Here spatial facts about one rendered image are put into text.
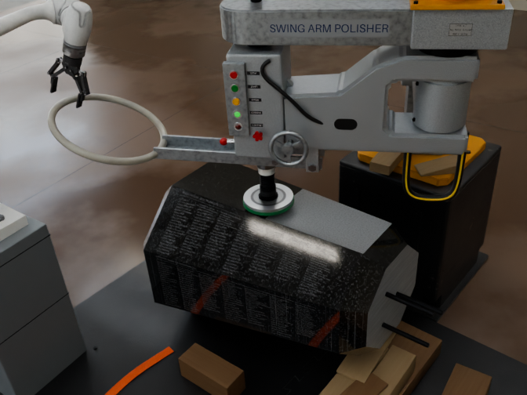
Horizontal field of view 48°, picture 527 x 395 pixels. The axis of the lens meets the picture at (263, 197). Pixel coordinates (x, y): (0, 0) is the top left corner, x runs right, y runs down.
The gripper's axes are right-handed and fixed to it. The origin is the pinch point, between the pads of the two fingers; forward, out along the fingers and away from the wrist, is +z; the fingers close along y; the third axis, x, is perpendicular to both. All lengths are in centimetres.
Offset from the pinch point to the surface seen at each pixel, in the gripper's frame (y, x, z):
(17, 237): 13, -35, 49
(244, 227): 91, 8, 18
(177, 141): 49, 12, -1
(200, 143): 58, 14, -4
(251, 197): 87, 14, 7
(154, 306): 60, 23, 109
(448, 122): 141, 21, -60
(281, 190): 96, 24, 2
